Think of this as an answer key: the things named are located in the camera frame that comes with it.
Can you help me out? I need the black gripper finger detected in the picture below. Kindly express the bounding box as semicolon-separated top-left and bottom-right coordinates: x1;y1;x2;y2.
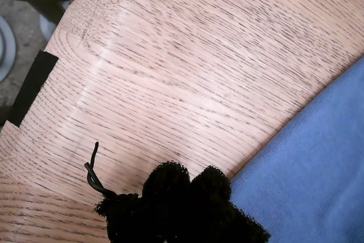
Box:
170;164;271;243
94;161;191;243

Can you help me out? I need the blue printed T-shirt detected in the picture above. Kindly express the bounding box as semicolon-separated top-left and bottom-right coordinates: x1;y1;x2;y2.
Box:
229;56;364;243

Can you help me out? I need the black tape piece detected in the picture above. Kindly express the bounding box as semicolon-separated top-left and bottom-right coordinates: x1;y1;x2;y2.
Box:
10;50;60;128

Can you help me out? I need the small grey round base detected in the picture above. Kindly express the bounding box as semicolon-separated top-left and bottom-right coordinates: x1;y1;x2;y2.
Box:
0;15;17;84

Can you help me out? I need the thin black wire tie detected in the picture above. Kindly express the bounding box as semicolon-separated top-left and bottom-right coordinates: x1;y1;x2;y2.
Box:
84;141;114;198

